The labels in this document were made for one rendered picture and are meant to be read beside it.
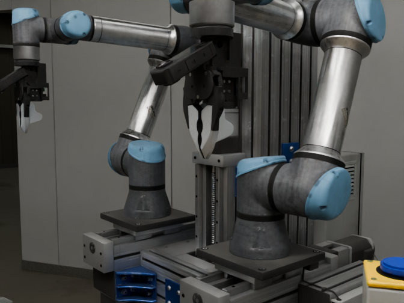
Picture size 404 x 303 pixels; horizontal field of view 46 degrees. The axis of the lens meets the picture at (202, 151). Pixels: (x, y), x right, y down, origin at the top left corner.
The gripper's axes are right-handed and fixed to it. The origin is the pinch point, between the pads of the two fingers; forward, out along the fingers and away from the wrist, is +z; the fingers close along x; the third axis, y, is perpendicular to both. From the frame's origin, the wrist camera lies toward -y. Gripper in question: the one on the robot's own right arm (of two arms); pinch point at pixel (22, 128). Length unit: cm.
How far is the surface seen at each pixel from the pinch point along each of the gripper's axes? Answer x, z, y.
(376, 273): -119, 10, -6
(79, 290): 178, 132, 99
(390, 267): -120, 9, -5
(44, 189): 228, 62, 95
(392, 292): -122, 11, -7
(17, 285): 215, 132, 67
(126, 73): 161, -29, 133
